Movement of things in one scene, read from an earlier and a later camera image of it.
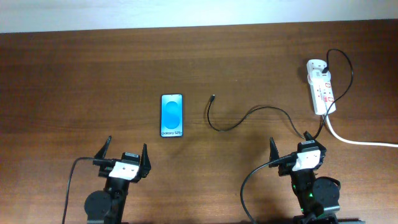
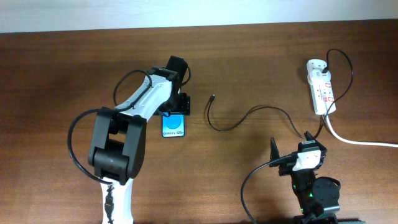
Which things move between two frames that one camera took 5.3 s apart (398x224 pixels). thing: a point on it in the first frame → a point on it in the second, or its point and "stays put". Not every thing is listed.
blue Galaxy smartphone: (171, 116) stays put
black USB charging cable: (282, 111) stays put
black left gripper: (104, 167) → (183, 107)
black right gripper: (285, 168) stays put
